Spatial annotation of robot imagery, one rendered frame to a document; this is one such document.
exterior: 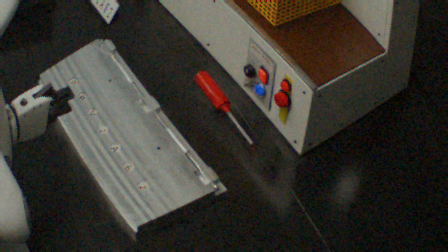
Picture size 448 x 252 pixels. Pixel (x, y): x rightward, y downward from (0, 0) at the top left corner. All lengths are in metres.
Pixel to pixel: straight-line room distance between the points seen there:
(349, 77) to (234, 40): 0.25
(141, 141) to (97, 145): 0.09
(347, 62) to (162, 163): 0.39
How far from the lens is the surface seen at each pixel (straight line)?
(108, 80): 2.24
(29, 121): 1.93
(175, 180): 2.10
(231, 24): 2.20
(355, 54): 2.13
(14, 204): 1.56
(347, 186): 2.18
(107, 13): 2.39
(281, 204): 2.13
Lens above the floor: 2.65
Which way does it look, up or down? 52 degrees down
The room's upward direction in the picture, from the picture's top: 7 degrees clockwise
